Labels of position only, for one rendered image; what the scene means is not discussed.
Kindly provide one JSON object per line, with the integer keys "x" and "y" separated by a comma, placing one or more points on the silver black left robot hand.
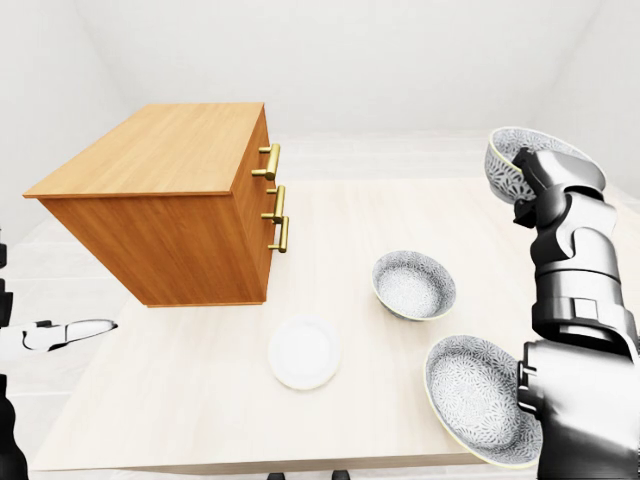
{"x": 75, "y": 330}

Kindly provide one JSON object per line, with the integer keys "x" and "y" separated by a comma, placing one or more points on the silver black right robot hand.
{"x": 570, "y": 170}

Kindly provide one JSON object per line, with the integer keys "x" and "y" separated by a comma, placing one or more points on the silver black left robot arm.
{"x": 7, "y": 425}

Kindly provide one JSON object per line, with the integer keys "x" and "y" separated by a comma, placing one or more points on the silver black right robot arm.
{"x": 580, "y": 310}

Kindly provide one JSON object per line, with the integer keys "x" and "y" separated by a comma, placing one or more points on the patterned grey bowl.
{"x": 502, "y": 172}
{"x": 414, "y": 287}
{"x": 472, "y": 400}

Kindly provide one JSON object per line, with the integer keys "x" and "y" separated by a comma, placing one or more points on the wooden cabinet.
{"x": 150, "y": 160}

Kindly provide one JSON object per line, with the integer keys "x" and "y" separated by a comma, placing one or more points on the wooden drawer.
{"x": 252, "y": 157}
{"x": 262, "y": 260}
{"x": 256, "y": 207}

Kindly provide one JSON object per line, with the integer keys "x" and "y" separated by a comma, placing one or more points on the white plate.
{"x": 304, "y": 352}

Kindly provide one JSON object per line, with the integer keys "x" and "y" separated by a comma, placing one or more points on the small dark shape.
{"x": 341, "y": 475}
{"x": 276, "y": 476}

